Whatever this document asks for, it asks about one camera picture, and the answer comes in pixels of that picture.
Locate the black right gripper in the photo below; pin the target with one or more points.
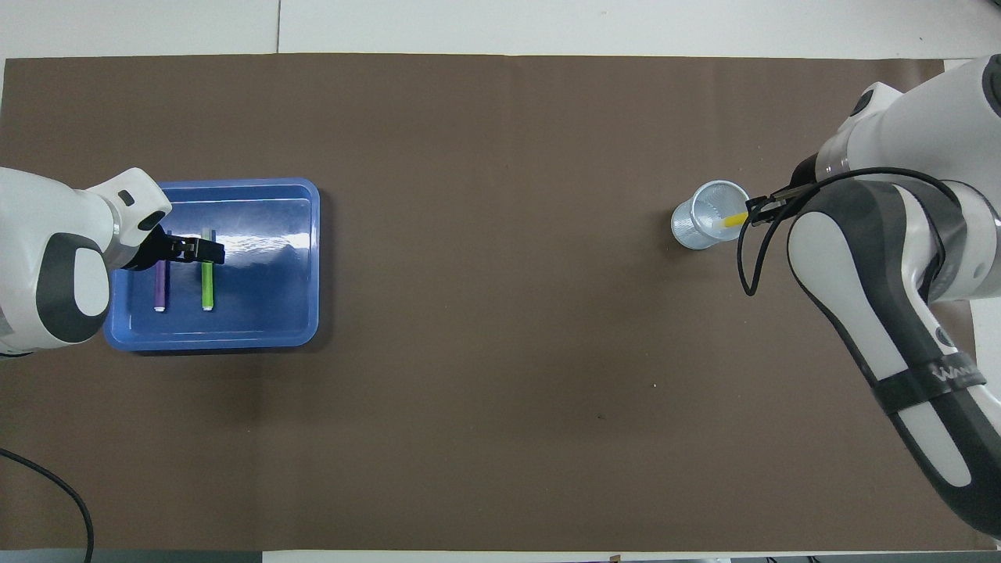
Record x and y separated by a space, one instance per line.
805 176

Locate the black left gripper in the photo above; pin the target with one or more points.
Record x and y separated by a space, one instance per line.
156 250

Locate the green pen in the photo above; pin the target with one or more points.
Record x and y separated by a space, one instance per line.
208 285

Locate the yellow pen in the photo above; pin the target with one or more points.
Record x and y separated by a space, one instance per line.
731 221

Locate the purple pen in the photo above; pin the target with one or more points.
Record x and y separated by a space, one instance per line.
160 289

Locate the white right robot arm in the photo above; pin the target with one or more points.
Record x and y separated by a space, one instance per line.
899 125

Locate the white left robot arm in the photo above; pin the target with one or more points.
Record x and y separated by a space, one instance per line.
39 234

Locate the blue plastic tray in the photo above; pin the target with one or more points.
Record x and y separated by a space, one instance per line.
266 297

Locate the clear plastic cup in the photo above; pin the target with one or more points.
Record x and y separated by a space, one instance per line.
692 227

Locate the brown table mat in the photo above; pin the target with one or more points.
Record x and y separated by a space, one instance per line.
500 352

